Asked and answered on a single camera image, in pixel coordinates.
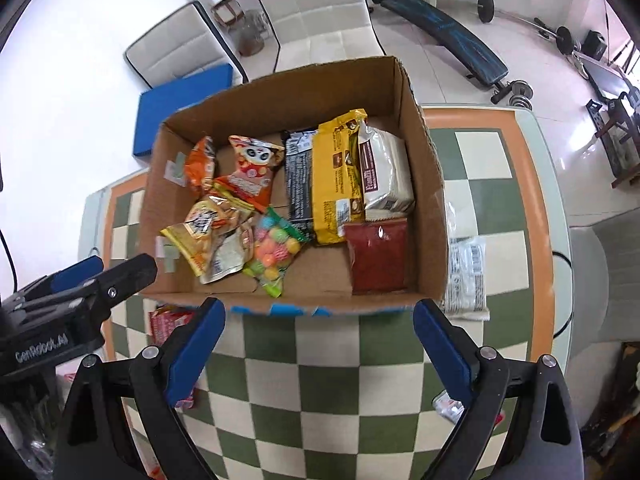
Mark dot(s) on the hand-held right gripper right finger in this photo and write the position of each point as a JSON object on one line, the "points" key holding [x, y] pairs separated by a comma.
{"points": [[442, 345]]}

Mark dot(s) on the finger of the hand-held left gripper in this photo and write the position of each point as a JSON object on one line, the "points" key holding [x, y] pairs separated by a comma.
{"points": [[75, 271], [130, 275]]}

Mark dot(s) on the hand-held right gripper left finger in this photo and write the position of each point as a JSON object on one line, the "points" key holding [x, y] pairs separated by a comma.
{"points": [[197, 345]]}

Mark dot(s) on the yellow fried snack bag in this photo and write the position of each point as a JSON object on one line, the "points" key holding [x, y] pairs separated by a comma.
{"points": [[200, 227]]}

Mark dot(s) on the clear white pouch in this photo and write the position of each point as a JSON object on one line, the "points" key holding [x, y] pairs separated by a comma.
{"points": [[229, 257]]}

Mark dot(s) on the dark red snack packet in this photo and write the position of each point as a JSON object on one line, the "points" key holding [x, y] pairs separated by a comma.
{"points": [[377, 255]]}

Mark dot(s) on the colourful candy ball bag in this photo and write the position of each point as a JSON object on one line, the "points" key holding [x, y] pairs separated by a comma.
{"points": [[272, 252]]}

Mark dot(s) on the orange snack packet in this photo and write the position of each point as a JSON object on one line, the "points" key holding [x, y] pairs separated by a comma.
{"points": [[200, 165]]}

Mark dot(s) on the cardboard box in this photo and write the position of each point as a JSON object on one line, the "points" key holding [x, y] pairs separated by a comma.
{"points": [[325, 275]]}

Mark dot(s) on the large red panda packet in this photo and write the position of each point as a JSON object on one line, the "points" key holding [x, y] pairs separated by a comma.
{"points": [[252, 170]]}

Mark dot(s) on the white snack packet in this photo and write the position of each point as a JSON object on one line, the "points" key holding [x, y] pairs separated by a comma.
{"points": [[387, 170]]}

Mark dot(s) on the black snack packet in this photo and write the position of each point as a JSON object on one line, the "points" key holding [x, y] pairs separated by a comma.
{"points": [[299, 185]]}

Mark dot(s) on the yellow snack packet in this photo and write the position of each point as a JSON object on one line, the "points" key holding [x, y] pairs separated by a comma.
{"points": [[336, 180]]}

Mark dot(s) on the small red packet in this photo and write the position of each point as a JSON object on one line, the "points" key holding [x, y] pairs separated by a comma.
{"points": [[186, 402]]}

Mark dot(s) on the white red sauce packet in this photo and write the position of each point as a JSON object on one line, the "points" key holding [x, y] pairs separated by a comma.
{"points": [[445, 405]]}

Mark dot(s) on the clear white printed packet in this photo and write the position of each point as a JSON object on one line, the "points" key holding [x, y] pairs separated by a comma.
{"points": [[466, 275]]}

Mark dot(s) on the grey plastic chair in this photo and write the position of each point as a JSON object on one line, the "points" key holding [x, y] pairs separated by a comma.
{"points": [[597, 285]]}

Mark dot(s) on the blue seat cushion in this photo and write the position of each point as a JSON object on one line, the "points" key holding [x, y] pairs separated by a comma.
{"points": [[182, 105]]}

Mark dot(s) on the small dumbbell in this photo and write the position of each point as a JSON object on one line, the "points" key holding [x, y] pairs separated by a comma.
{"points": [[520, 93]]}

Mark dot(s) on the glass jar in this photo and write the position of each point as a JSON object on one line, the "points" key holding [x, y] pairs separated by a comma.
{"points": [[251, 35]]}

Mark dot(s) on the dark wooden chair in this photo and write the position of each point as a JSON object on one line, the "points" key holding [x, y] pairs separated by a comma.
{"points": [[622, 135]]}

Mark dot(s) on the small wooden stool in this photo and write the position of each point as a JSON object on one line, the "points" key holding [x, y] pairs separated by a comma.
{"points": [[225, 11]]}

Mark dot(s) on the black blue sit-up bench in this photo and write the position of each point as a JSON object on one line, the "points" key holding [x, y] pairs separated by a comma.
{"points": [[445, 35]]}

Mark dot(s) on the black flat screen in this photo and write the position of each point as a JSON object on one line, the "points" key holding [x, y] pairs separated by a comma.
{"points": [[607, 80]]}

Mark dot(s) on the white padded chair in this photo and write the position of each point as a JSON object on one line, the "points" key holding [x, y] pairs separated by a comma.
{"points": [[315, 5]]}

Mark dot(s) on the black speaker box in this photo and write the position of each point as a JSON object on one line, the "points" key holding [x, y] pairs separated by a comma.
{"points": [[595, 45]]}

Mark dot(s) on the curl bar with plates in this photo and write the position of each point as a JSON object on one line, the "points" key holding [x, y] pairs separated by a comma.
{"points": [[486, 7]]}

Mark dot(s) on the white chair with black frame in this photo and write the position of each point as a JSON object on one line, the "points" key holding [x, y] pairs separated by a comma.
{"points": [[170, 50]]}

